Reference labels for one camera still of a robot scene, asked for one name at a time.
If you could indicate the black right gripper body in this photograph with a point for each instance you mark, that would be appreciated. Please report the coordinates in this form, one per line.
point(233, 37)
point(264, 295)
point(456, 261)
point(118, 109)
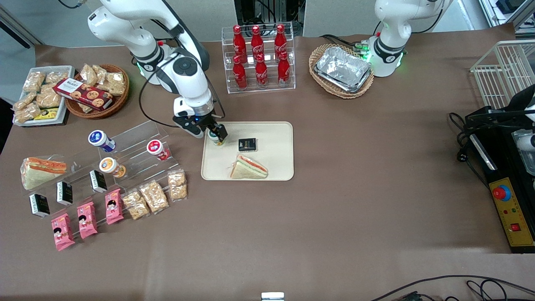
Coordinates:
point(210, 124)

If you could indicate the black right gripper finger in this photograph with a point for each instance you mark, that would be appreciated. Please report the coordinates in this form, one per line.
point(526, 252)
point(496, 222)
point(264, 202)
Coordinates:
point(222, 131)
point(210, 133)

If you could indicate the green gum bottle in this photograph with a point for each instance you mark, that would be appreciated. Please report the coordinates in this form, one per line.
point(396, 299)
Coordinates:
point(217, 141)

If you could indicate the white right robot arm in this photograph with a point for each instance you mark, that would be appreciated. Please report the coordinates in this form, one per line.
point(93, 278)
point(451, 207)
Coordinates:
point(190, 83)

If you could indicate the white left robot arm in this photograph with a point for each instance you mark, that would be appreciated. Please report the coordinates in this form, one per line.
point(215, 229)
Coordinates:
point(391, 50)

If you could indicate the cream plastic tray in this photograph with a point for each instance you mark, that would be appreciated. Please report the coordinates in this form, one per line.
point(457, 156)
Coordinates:
point(271, 133)

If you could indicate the red gum bottle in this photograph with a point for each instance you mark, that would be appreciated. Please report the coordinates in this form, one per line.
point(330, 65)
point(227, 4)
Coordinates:
point(158, 149)

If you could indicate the orange gum bottle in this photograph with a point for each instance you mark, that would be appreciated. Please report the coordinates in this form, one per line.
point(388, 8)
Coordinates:
point(111, 167)

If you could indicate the blue gum bottle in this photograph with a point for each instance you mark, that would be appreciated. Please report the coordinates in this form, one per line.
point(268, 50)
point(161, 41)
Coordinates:
point(101, 141)

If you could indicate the grey snack tray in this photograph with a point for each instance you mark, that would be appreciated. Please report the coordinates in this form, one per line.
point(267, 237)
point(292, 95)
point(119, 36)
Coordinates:
point(69, 83)

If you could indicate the black box gold print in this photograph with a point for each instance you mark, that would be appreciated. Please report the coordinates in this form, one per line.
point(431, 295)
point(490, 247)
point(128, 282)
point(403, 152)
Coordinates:
point(247, 144)

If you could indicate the small wrapped triangle sandwich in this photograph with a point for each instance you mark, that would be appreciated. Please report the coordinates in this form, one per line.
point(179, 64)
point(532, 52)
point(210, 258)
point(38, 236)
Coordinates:
point(248, 168)

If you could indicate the red cola bottle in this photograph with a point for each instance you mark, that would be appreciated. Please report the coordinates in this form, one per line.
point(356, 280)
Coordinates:
point(284, 71)
point(239, 74)
point(261, 73)
point(237, 39)
point(256, 40)
point(280, 38)

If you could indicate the clear bag brown crisps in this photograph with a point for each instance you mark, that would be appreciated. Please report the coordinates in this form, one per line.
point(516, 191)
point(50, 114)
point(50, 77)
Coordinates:
point(177, 185)
point(154, 196)
point(136, 204)

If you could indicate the clear acrylic bottle rack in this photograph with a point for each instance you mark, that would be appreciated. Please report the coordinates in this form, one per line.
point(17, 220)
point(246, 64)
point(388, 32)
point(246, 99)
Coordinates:
point(269, 85)

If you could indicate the clear acrylic tiered stand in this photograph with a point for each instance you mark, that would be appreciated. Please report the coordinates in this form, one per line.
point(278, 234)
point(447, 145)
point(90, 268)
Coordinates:
point(142, 167)

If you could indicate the dark brown wicker basket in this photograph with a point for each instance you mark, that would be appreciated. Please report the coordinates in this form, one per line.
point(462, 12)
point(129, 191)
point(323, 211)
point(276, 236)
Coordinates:
point(117, 104)

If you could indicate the clear bag beige snack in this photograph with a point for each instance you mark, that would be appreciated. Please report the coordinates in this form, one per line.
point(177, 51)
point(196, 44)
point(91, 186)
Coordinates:
point(85, 108)
point(49, 99)
point(56, 77)
point(33, 81)
point(28, 112)
point(101, 72)
point(23, 101)
point(88, 75)
point(116, 82)

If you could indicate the light wicker basket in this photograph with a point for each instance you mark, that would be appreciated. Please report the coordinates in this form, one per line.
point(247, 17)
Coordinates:
point(319, 77)

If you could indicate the pink snack pack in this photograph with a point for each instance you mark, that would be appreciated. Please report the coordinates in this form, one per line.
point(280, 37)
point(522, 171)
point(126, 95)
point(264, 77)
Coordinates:
point(87, 220)
point(62, 232)
point(113, 206)

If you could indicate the black white snack box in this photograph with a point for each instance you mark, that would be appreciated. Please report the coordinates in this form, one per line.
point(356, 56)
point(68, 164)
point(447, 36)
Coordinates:
point(39, 205)
point(98, 181)
point(64, 193)

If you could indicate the black background equipment rack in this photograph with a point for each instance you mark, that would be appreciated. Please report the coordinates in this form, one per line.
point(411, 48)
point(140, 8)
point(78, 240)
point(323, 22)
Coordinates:
point(267, 12)

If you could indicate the red cookie box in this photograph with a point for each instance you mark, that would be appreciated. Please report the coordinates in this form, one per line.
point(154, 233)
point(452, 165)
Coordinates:
point(83, 94)

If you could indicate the aluminium foil container stack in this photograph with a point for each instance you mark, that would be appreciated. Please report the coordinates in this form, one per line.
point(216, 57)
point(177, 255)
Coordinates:
point(343, 69)

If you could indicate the yellow snack pack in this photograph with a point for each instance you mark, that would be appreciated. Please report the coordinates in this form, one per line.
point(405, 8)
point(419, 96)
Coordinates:
point(46, 114)

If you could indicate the small silver metal block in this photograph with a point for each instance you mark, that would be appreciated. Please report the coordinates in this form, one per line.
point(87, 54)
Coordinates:
point(272, 296)

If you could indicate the large wrapped triangle sandwich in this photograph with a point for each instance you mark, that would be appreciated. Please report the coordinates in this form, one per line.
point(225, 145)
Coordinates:
point(42, 171)

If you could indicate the black power plug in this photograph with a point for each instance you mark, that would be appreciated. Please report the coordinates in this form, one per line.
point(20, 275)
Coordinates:
point(462, 156)

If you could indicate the small circuit board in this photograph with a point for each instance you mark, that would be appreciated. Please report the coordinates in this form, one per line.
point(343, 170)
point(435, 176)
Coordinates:
point(411, 297)

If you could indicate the black sealing machine yellow panel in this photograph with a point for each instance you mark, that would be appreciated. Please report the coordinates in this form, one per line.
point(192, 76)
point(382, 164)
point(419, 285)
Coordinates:
point(501, 167)

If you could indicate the red emergency stop button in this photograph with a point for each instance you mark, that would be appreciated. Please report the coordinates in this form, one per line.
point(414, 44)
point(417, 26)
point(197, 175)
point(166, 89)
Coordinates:
point(500, 192)

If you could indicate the clear plastic container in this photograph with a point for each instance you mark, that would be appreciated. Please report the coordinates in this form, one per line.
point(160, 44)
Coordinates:
point(527, 148)

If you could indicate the background shelf clutter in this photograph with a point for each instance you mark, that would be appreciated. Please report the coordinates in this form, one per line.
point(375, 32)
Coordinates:
point(508, 12)

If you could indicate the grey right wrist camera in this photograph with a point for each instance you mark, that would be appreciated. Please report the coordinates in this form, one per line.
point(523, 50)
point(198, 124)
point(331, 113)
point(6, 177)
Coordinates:
point(188, 125)

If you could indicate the dark aluminium frame bar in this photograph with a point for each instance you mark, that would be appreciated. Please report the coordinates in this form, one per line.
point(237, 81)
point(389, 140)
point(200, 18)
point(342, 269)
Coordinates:
point(16, 27)

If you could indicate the red rocker switch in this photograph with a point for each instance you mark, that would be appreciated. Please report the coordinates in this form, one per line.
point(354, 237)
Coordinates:
point(515, 227)

